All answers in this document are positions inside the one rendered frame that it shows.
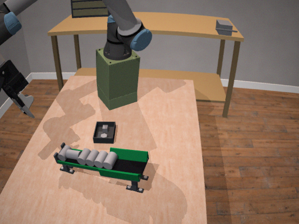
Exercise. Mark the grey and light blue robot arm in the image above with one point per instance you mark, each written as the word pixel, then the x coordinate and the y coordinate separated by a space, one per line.
pixel 123 29

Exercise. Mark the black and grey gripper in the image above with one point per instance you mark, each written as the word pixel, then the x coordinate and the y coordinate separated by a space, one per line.
pixel 14 83

